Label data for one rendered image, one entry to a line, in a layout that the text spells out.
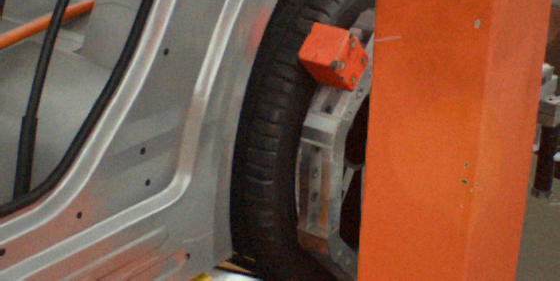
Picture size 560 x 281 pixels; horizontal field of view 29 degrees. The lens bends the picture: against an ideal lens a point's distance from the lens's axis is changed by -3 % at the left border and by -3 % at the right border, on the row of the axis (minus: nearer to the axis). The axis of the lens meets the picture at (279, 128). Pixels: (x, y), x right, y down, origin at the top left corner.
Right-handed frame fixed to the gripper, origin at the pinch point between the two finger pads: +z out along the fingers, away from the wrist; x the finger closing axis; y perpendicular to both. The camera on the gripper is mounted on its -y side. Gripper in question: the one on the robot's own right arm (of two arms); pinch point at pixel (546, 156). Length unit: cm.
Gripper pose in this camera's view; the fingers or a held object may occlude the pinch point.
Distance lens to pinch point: 214.1
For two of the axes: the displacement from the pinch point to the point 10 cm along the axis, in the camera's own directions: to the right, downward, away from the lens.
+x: 8.0, 2.6, -5.4
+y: 0.3, -9.2, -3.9
